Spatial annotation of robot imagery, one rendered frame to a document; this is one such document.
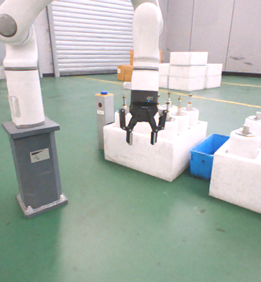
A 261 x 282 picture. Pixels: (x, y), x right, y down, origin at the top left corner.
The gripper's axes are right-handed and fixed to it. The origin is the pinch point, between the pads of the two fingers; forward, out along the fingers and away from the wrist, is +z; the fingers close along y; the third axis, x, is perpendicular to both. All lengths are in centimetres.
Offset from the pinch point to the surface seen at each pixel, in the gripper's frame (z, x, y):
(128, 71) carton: -49, 398, 99
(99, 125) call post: 6, 65, -3
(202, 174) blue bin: 21.1, 22.3, 36.9
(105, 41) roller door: -135, 580, 84
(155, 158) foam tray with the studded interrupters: 14.7, 28.5, 16.4
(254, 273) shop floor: 29.5, -21.9, 24.1
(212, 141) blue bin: 11, 43, 54
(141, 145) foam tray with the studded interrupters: 10.2, 33.7, 11.5
